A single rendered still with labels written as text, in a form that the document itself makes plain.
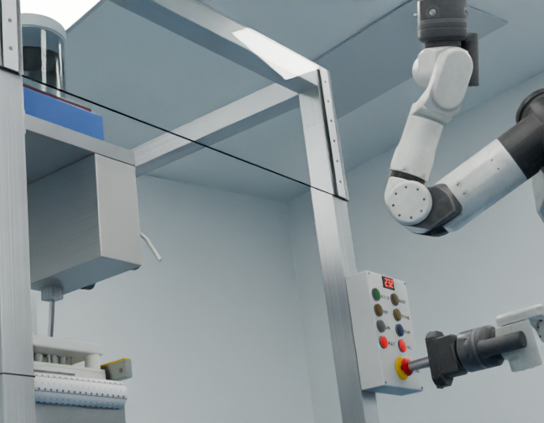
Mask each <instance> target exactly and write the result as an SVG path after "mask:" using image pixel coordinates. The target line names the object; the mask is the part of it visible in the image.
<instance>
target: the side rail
mask: <svg viewBox="0 0 544 423"><path fill-rule="evenodd" d="M100 369H105V374H106V380H112V381H122V380H125V379H130V378H132V377H133V373H132V361H131V360H127V359H125V360H122V361H119V362H116V363H111V364H108V365H106V366H103V367H100Z"/></svg>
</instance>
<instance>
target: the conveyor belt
mask: <svg viewBox="0 0 544 423"><path fill-rule="evenodd" d="M34 376H35V378H34V394H35V404H47V405H66V406H76V407H87V408H97V409H108V410H120V409H122V408H123V407H124V405H125V404H126V401H127V398H128V391H127V388H126V386H125V384H124V383H122V382H119V381H112V380H105V379H90V378H83V377H75V376H67V375H59V374H52V373H37V372H34Z"/></svg>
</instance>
